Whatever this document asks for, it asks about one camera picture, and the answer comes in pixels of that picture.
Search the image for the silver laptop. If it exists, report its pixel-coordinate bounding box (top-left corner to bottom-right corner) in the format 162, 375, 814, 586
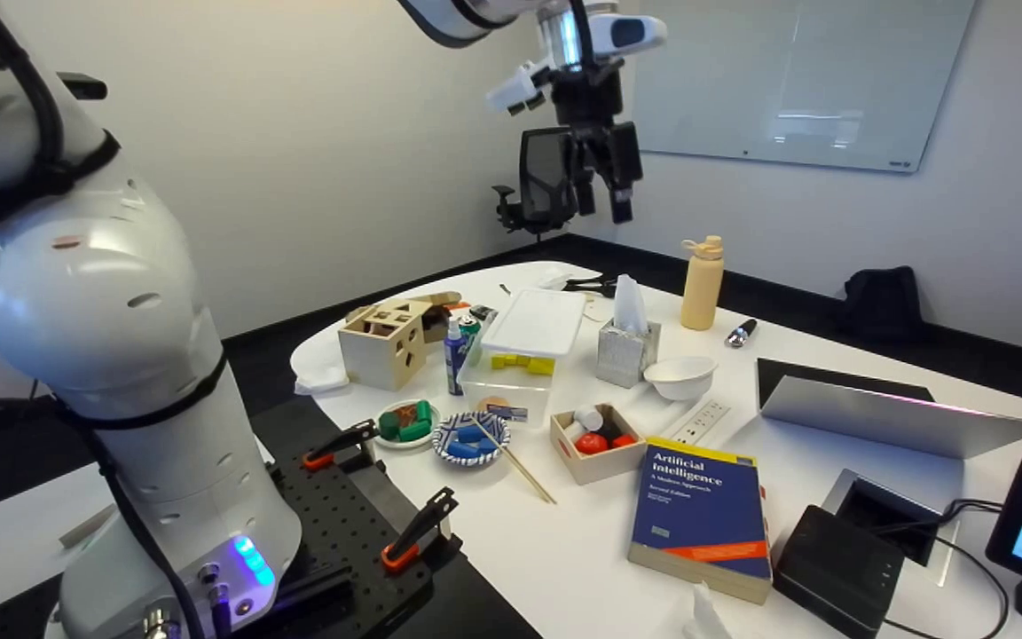
756, 373, 1022, 462

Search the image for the wooden shape sorter box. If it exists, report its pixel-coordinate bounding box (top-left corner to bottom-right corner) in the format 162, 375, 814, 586
336, 289, 463, 390

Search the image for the glass whiteboard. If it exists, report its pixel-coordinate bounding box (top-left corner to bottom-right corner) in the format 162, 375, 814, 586
620, 0, 983, 176

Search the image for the black backpack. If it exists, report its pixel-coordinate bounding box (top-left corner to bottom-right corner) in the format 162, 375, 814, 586
841, 263, 927, 346

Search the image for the white bowl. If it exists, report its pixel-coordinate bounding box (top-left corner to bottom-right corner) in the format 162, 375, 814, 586
639, 354, 717, 404

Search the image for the grey tissue box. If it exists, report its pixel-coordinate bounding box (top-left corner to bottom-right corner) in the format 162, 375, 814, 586
594, 272, 662, 390

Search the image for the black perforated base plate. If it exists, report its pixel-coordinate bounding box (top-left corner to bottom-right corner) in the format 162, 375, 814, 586
251, 392, 544, 639

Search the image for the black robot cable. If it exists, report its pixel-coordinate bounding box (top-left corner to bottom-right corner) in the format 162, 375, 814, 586
0, 0, 125, 241

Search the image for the blue book with yellow stripe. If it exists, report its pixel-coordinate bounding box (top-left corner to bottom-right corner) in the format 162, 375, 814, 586
626, 431, 778, 607

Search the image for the black marker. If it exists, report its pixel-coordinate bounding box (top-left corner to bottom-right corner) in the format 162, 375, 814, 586
720, 312, 759, 350

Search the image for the blue spray bottle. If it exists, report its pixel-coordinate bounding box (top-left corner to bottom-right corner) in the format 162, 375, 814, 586
440, 312, 474, 401

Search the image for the green soda can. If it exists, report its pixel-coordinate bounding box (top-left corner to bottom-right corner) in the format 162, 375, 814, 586
456, 300, 490, 346

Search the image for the tan bottle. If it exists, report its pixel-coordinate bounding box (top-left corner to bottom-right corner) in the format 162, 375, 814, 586
678, 231, 726, 333

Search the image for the white remote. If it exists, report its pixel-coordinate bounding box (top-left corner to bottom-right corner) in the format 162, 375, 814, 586
662, 397, 734, 452

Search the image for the black table cable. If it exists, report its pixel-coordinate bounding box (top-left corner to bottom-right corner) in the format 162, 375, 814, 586
879, 492, 1014, 639

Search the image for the black orange clamp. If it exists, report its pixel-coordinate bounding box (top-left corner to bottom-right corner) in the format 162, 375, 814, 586
375, 481, 463, 578
298, 414, 378, 476

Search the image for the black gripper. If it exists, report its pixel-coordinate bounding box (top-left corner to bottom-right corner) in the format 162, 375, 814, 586
551, 60, 647, 227

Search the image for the white plate with green block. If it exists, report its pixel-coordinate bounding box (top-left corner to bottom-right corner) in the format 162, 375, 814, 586
372, 397, 440, 454

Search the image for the black office chair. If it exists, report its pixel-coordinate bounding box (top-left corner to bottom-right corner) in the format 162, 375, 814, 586
490, 125, 578, 244

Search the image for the table cable port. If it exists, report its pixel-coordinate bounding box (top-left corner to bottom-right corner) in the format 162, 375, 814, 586
822, 466, 969, 567

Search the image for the wooden stick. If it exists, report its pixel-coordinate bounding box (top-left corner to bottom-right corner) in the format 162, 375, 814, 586
504, 443, 559, 506

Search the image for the white flat panel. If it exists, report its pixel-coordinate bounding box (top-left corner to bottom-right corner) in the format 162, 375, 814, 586
0, 457, 125, 612

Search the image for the small wooden box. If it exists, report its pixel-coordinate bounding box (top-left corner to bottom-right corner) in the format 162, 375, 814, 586
547, 401, 649, 486

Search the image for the black power box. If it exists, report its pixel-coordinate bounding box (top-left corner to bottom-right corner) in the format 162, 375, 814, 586
771, 499, 908, 639

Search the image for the crumpled white tissue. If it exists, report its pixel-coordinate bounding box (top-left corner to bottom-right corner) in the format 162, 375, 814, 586
296, 336, 355, 397

